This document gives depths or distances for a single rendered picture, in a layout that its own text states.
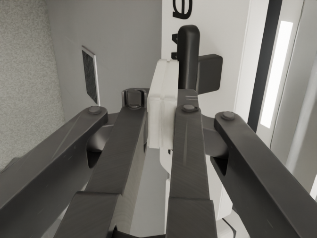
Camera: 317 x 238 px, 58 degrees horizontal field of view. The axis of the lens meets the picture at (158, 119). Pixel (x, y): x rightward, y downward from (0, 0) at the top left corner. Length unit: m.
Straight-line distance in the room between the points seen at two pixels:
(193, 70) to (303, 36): 0.07
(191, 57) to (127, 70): 0.27
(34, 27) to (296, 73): 0.96
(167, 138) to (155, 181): 0.31
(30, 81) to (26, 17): 0.22
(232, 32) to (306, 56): 0.05
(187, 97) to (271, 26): 0.09
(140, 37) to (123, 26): 0.06
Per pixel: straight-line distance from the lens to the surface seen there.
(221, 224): 0.33
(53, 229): 1.34
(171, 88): 0.15
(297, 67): 0.21
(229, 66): 0.22
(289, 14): 0.22
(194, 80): 0.21
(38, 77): 1.13
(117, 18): 0.47
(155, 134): 0.15
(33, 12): 1.09
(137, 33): 0.41
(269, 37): 0.23
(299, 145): 0.24
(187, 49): 0.20
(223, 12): 0.22
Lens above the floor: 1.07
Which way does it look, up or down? 50 degrees down
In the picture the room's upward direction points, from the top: 129 degrees clockwise
